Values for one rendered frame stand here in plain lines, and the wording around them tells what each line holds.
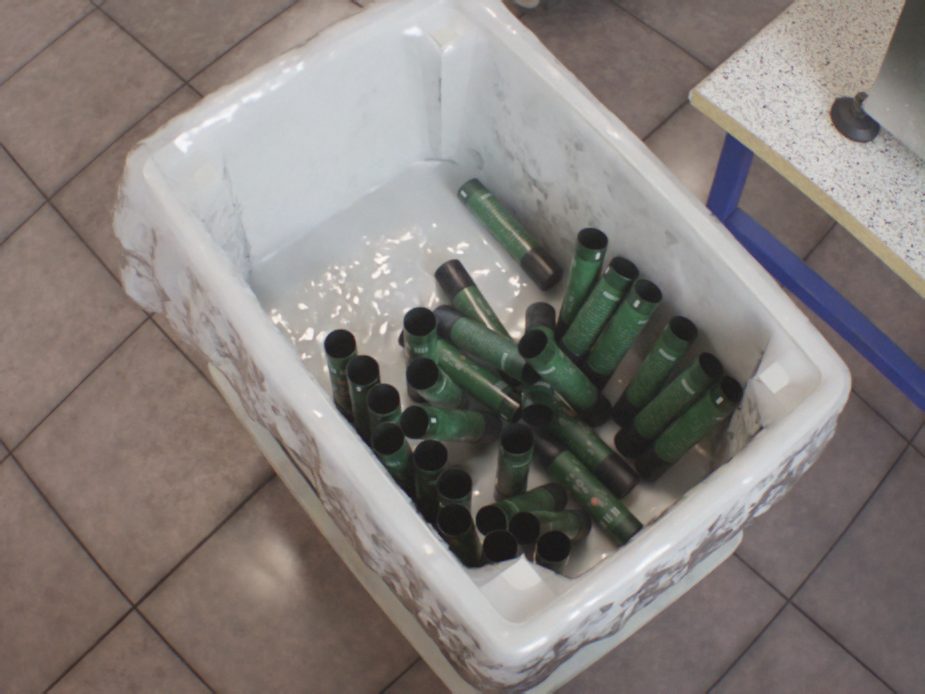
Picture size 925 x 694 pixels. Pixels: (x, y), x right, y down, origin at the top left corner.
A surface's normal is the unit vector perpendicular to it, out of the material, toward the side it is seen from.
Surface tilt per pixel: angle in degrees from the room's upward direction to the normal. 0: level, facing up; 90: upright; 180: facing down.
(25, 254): 0
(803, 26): 0
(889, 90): 90
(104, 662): 0
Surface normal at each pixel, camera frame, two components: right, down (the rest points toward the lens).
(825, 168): 0.03, -0.44
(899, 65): -0.69, 0.64
